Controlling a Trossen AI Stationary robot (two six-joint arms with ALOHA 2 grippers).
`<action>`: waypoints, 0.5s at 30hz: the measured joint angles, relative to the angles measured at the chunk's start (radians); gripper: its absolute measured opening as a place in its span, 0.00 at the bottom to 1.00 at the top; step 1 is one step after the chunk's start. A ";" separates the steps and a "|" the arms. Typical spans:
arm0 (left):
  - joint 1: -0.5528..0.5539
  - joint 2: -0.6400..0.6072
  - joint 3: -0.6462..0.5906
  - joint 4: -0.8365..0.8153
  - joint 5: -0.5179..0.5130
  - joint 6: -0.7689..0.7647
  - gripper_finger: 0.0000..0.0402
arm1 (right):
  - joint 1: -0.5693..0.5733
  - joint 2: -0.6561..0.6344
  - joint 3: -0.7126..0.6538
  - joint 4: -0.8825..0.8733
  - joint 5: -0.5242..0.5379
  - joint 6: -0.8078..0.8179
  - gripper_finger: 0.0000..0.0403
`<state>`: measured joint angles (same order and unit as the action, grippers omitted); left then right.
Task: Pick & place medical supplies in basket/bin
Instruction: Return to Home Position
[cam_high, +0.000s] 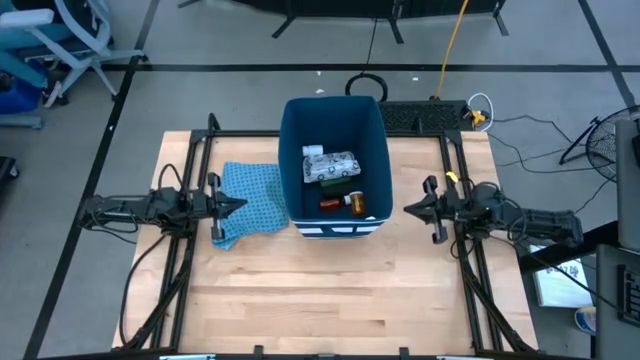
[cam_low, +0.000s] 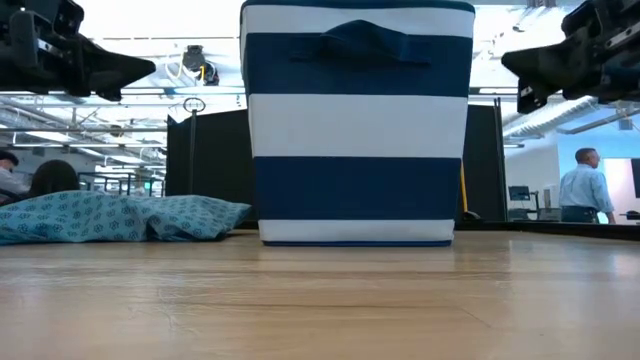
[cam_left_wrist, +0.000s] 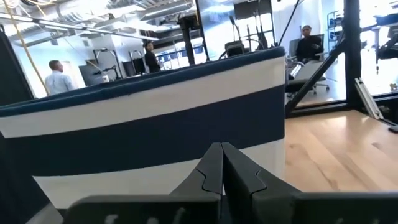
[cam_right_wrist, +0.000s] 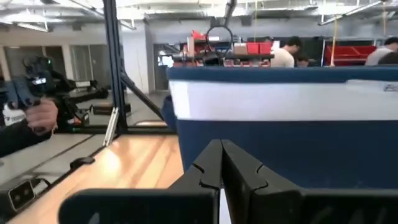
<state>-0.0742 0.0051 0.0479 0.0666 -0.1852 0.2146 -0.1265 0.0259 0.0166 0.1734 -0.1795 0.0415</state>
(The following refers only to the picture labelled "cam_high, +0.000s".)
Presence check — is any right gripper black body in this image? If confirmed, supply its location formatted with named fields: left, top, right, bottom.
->
left=422, top=174, right=479, bottom=246

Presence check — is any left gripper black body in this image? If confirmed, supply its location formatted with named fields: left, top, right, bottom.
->
left=185, top=171, right=225, bottom=242

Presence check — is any orange pill bottle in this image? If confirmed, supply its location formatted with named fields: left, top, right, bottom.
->
left=348, top=189, right=368, bottom=218

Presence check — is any green bar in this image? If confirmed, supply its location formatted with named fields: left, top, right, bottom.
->
left=319, top=175, right=354, bottom=189

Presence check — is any white printed plastic pouch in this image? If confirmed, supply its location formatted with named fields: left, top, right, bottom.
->
left=301, top=151, right=363, bottom=185

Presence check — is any navy white striped fabric bin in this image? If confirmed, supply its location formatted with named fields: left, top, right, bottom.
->
left=278, top=95, right=394, bottom=241

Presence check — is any blue patterned cloth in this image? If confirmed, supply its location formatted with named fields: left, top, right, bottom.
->
left=211, top=161, right=292, bottom=252

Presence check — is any black perforated box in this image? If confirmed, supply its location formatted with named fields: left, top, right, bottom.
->
left=377, top=98, right=475, bottom=134

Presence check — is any white paper sheet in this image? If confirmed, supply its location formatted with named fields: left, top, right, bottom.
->
left=528, top=243, right=595, bottom=309

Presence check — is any black floor fan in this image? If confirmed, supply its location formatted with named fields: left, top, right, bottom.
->
left=558, top=104, right=640, bottom=184

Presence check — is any person's shoe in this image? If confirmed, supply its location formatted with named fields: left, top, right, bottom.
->
left=573, top=306, right=597, bottom=337

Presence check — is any grey cabinet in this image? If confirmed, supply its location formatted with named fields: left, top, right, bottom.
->
left=614, top=115, right=640, bottom=252

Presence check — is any white office chair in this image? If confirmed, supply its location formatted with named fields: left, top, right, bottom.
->
left=0, top=0, right=147, bottom=107

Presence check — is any black partition panel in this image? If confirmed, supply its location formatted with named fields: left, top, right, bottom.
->
left=175, top=0, right=512, bottom=46

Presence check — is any blue storage container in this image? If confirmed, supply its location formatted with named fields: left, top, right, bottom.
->
left=0, top=74, right=47, bottom=131

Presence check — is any black metal table frame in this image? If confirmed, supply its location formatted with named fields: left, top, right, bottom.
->
left=119, top=112, right=539, bottom=357

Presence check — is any black floor cable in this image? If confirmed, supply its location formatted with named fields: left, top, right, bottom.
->
left=487, top=113, right=617, bottom=216

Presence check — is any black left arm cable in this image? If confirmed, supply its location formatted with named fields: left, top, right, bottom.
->
left=118, top=232, right=169, bottom=347

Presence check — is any white cable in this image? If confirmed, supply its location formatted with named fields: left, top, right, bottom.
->
left=466, top=92, right=495, bottom=132

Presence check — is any black coiled cable loop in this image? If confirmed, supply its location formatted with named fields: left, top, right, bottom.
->
left=344, top=72, right=390, bottom=104

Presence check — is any yellow cable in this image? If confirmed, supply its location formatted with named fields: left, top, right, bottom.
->
left=433, top=0, right=471, bottom=99

